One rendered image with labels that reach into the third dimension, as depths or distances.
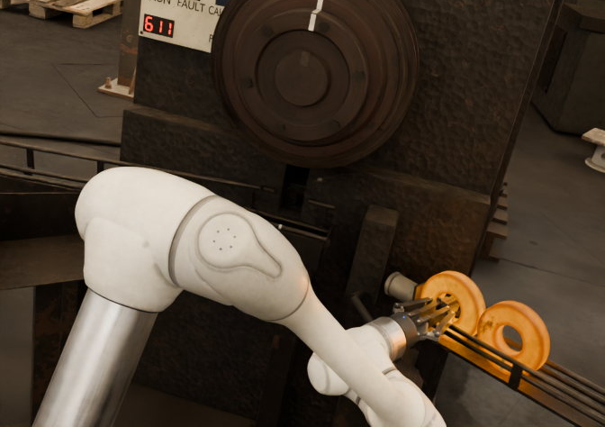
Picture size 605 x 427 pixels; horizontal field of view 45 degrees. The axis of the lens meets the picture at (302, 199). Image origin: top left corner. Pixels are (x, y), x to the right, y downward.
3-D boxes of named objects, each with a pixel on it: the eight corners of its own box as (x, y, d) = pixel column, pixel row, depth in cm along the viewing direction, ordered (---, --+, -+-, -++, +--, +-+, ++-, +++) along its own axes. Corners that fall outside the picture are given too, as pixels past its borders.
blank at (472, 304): (435, 259, 165) (426, 262, 163) (492, 287, 154) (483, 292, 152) (423, 318, 170) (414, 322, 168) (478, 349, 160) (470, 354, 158)
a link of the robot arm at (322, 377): (347, 344, 150) (390, 391, 144) (291, 373, 141) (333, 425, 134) (364, 310, 144) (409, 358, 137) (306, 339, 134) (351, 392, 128)
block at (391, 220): (349, 280, 191) (369, 200, 181) (379, 288, 190) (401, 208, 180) (342, 301, 182) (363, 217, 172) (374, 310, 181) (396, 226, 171)
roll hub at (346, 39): (237, 117, 166) (255, -5, 154) (355, 148, 162) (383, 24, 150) (229, 124, 161) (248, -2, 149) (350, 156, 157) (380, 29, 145)
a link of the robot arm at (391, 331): (385, 376, 144) (405, 365, 148) (393, 340, 140) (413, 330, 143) (353, 350, 150) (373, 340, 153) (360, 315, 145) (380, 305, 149)
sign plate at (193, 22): (141, 33, 183) (148, -40, 176) (238, 57, 180) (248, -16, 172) (137, 35, 181) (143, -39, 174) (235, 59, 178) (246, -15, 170)
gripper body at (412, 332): (374, 338, 153) (402, 322, 158) (403, 361, 147) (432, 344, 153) (380, 310, 149) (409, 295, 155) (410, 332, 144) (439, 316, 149)
